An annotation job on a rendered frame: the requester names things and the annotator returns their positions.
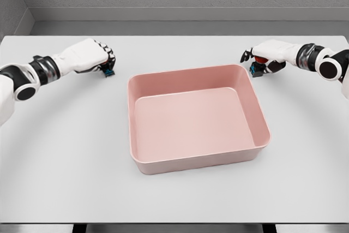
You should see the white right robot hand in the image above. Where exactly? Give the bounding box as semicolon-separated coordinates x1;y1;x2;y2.
239;39;290;75

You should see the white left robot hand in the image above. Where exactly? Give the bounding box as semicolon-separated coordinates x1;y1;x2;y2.
64;38;117;75

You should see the pink rectangular plastic basket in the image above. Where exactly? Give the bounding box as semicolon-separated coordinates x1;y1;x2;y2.
127;64;272;175

